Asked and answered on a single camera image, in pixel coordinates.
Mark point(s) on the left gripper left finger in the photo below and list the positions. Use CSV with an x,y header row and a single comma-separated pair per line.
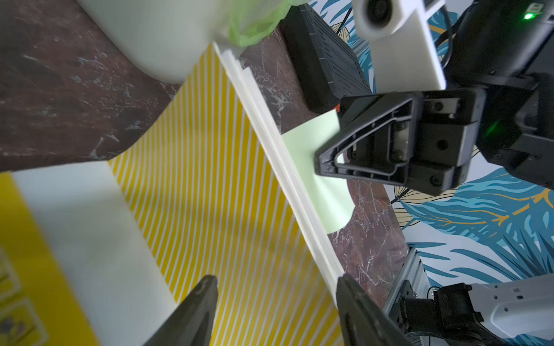
x,y
193,320

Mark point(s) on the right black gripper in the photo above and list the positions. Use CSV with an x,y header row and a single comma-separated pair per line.
x,y
378,135

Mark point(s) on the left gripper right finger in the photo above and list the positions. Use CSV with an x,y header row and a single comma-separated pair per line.
x,y
362,322

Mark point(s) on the yellow paperback book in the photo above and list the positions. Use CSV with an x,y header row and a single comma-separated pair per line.
x,y
104,252

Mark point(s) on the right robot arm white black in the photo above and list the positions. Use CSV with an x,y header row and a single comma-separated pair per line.
x,y
506,202

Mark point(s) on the black plastic tool case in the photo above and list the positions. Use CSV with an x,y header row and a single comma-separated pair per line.
x,y
327,68

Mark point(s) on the green plastic bin liner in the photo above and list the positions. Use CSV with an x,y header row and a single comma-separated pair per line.
x,y
250,21

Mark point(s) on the white trash bin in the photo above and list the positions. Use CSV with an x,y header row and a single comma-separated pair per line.
x,y
163,38

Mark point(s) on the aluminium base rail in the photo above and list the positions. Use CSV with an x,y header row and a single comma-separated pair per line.
x,y
413,271

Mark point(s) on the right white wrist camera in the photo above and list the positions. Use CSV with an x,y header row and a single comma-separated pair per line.
x,y
403,53

